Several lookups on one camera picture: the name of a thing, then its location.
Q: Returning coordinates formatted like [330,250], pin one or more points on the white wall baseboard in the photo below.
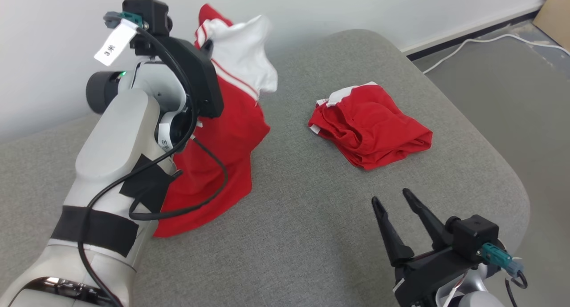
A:
[472,29]

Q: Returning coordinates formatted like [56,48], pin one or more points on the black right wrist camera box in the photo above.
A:
[476,236]

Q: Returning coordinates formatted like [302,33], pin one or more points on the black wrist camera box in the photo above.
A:
[151,13]
[476,236]

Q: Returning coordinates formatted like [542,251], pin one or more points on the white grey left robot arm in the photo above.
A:
[116,138]

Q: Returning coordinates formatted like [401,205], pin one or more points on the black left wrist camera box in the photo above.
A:
[151,13]

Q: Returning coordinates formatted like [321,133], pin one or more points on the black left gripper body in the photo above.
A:
[200,80]

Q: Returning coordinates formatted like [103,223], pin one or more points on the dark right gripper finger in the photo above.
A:
[394,244]
[429,222]

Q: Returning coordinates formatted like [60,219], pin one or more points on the grey fabric sofa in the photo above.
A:
[311,218]

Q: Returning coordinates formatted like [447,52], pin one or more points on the red shorts with white trim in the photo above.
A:
[374,124]

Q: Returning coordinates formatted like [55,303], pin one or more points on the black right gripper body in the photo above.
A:
[423,276]

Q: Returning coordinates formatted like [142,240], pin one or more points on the red shirt with white sleeves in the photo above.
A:
[227,133]

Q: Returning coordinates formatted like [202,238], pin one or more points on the brown cardboard sheet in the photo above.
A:
[556,13]

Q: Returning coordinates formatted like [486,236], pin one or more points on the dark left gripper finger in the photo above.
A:
[208,48]

